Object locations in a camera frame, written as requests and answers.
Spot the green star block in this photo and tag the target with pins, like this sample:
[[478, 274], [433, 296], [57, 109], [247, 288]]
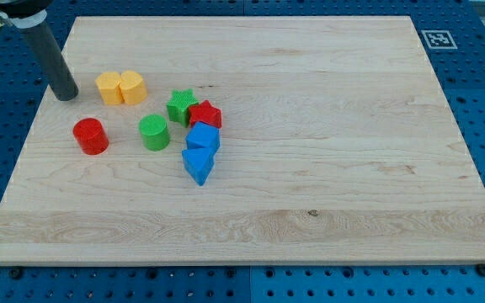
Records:
[[178, 106]]

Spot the blue cube block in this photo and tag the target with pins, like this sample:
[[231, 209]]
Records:
[[203, 135]]

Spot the green cylinder block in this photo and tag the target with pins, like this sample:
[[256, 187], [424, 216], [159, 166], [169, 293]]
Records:
[[153, 129]]

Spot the red star block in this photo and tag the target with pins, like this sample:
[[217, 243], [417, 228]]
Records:
[[206, 113]]

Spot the yellow hexagon block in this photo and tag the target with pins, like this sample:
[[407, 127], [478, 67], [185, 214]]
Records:
[[108, 85]]

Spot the yellow heart block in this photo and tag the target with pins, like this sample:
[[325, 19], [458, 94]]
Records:
[[133, 87]]

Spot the light wooden board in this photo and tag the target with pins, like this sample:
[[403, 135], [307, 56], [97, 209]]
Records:
[[337, 147]]

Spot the red cylinder block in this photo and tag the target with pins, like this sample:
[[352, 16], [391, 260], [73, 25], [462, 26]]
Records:
[[90, 136]]

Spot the blue triangle block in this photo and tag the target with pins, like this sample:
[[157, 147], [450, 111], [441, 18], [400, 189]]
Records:
[[198, 163]]

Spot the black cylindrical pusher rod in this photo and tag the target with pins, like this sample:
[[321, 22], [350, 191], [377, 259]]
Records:
[[40, 39]]

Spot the white fiducial marker tag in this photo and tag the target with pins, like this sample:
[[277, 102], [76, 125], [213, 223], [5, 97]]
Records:
[[437, 39]]

